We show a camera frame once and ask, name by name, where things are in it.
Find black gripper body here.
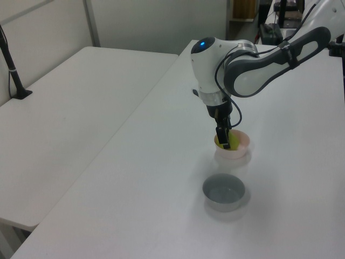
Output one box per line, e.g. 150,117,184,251
205,100,233,122

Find green pear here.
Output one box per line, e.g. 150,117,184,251
215,130,242,152

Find pink bowl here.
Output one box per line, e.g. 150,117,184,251
213,129,251,160

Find grey bowl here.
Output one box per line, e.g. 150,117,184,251
202,173,246,213

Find black equipment box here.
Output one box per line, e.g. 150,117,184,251
259,23,283,46

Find wooden cabinet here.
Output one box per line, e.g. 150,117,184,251
232,0,257,21

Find black monitor stand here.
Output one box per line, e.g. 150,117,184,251
274,0,303,28

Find white side table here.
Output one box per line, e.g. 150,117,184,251
0,46,180,259

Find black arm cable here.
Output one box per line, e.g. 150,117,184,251
214,0,319,128

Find black clamp mount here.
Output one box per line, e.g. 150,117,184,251
327,34,345,58

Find grey partition post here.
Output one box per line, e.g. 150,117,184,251
82,0,101,47

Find black camera stand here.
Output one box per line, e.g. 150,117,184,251
0,23,33,101

